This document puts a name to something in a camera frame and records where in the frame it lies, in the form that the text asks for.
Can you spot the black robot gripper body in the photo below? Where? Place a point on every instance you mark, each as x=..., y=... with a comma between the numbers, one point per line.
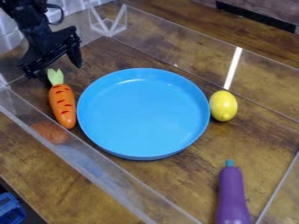
x=33, y=16

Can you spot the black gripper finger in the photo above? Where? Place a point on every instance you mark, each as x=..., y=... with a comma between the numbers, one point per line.
x=74, y=55
x=42, y=77

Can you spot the orange toy carrot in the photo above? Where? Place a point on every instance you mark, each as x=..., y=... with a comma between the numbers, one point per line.
x=61, y=99

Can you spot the white sheer curtain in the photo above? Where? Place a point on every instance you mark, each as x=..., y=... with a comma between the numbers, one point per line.
x=10, y=36

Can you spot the blue round plate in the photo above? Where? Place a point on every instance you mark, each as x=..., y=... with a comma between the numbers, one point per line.
x=143, y=113

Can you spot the yellow toy lemon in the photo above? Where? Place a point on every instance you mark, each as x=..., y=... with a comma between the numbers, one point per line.
x=223, y=105

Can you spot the blue plastic object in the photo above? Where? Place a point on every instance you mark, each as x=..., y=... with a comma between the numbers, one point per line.
x=12, y=213

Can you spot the dark wooden ledge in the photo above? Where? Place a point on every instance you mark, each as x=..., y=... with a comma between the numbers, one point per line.
x=277, y=23

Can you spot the purple toy eggplant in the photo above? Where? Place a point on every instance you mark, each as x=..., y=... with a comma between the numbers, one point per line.
x=232, y=209

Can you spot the clear acrylic enclosure wall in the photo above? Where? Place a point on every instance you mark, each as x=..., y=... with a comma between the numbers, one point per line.
x=77, y=185

